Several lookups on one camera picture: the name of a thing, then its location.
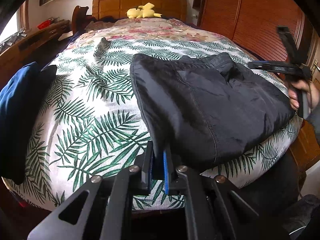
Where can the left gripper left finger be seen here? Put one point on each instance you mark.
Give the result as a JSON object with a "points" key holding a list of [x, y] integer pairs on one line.
{"points": [[146, 169]]}

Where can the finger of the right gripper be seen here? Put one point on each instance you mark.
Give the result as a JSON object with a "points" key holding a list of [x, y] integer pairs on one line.
{"points": [[273, 66]]}

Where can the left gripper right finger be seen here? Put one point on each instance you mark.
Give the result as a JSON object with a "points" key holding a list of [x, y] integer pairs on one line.
{"points": [[170, 175]]}

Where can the black jacket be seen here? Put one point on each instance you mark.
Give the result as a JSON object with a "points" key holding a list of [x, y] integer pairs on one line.
{"points": [[208, 110]]}

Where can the grey sleeve forearm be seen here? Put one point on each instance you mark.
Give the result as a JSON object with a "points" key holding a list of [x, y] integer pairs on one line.
{"points": [[314, 119]]}

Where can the blue folded clothes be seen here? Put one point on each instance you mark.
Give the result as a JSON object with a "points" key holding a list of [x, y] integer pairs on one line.
{"points": [[21, 100]]}

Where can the wooden louvered wardrobe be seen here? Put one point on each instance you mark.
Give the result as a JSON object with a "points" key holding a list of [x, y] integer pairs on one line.
{"points": [[252, 24]]}

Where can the palm leaf bedspread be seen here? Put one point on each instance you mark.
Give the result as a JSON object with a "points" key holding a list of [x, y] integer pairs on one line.
{"points": [[89, 124]]}

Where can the yellow plush toy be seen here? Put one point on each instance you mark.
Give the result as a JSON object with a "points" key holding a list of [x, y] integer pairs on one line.
{"points": [[143, 11]]}

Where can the floral quilt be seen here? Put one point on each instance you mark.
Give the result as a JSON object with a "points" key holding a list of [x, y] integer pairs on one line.
{"points": [[143, 29]]}

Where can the long wooden desk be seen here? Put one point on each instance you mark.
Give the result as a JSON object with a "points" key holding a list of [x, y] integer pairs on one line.
{"points": [[15, 56]]}

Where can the wooden chair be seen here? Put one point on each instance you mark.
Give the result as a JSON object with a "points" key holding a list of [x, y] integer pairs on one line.
{"points": [[80, 19]]}

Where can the red bowl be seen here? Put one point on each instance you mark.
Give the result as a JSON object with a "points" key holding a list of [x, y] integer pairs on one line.
{"points": [[44, 24]]}

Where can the metal door handle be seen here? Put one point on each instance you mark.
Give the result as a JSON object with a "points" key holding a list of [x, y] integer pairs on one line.
{"points": [[315, 67]]}

